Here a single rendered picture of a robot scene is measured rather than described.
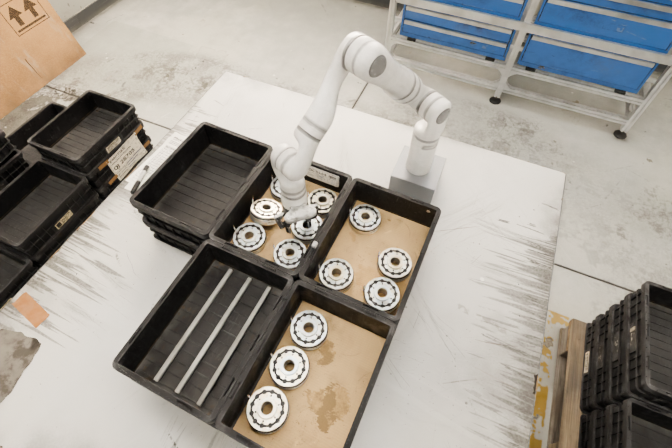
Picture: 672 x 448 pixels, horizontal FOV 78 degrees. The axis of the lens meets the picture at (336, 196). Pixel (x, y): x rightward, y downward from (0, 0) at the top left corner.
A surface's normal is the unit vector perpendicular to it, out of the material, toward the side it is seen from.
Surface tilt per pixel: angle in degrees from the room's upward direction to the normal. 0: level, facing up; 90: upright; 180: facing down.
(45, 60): 72
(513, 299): 0
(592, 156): 0
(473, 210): 0
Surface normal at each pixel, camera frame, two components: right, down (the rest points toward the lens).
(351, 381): 0.01, -0.59
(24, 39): 0.89, 0.18
